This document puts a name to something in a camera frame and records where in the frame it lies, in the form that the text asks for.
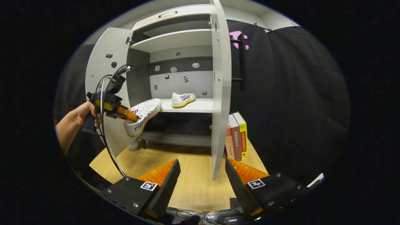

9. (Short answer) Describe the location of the grey shoe cabinet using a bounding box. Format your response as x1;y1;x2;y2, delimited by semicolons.
85;0;232;181

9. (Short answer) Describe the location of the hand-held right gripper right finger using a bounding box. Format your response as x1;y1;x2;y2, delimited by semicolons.
225;158;313;219

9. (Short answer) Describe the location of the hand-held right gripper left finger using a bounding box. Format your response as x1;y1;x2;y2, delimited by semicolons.
102;159;181;219

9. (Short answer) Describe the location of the cabinet door with headphones sticker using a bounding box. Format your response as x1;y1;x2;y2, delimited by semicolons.
209;0;232;181

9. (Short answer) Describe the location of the white cabinet shelf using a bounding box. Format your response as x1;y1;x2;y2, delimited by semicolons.
130;29;213;53
153;98;213;113

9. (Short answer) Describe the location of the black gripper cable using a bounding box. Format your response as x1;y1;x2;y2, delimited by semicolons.
94;64;135;178

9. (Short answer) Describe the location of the black backdrop cloth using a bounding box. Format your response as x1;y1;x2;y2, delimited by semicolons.
55;20;350;188

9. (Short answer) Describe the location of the grey cabinet drawer front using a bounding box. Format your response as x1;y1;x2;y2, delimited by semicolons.
131;4;211;32

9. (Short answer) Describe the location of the white shoe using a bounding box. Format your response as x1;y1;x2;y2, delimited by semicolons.
124;98;162;138
171;92;196;108

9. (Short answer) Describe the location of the yellow book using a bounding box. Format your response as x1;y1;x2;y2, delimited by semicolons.
233;111;248;158

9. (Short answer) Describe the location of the cabinet door with camera sticker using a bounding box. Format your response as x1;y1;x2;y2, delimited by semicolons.
85;27;135;158

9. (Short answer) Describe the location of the brown book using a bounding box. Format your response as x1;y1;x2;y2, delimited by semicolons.
228;114;243;162

